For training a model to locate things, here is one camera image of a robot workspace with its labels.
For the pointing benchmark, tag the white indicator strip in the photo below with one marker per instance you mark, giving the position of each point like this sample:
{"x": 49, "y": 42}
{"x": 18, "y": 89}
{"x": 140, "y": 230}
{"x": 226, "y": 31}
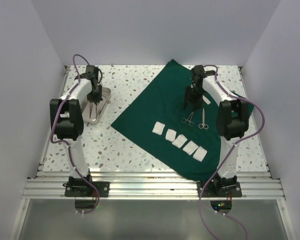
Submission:
{"x": 206, "y": 100}

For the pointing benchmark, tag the green surgical drape cloth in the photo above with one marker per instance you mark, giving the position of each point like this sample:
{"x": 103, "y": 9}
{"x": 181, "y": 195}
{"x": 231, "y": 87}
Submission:
{"x": 162, "y": 101}

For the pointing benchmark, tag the steel surgical scissors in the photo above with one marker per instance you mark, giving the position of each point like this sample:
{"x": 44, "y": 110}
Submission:
{"x": 203, "y": 124}

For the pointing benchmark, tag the stainless steel instrument tray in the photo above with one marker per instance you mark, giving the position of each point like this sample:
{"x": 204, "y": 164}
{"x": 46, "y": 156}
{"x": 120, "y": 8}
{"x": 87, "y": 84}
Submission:
{"x": 101, "y": 107}

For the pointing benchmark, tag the steel hemostat forceps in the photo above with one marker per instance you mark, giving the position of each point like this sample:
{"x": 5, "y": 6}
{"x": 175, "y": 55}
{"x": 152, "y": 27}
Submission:
{"x": 188, "y": 119}

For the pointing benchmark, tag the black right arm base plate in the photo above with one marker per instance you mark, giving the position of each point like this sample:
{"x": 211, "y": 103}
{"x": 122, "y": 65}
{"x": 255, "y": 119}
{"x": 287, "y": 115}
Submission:
{"x": 222, "y": 188}

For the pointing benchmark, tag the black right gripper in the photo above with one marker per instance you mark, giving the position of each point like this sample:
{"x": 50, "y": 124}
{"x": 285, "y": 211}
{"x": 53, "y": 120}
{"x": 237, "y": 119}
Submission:
{"x": 197, "y": 103}

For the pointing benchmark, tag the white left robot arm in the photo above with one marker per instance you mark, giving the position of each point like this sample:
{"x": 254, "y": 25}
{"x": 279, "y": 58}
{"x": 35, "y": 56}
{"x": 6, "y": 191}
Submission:
{"x": 67, "y": 121}

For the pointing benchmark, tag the steel scalpel handle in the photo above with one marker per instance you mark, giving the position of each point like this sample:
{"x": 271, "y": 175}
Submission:
{"x": 93, "y": 110}

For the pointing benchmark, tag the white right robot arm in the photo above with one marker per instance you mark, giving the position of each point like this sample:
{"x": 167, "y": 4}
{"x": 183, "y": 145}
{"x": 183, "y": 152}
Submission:
{"x": 232, "y": 122}

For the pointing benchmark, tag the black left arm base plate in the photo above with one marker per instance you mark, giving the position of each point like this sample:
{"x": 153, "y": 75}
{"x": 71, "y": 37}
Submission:
{"x": 82, "y": 189}

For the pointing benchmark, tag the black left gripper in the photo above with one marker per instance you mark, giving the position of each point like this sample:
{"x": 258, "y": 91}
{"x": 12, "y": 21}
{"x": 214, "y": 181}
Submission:
{"x": 97, "y": 99}

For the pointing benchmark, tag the white gauze pad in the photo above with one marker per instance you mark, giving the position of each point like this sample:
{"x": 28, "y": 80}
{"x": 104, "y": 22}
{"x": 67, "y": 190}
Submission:
{"x": 170, "y": 135}
{"x": 158, "y": 128}
{"x": 200, "y": 154}
{"x": 190, "y": 148}
{"x": 180, "y": 141}

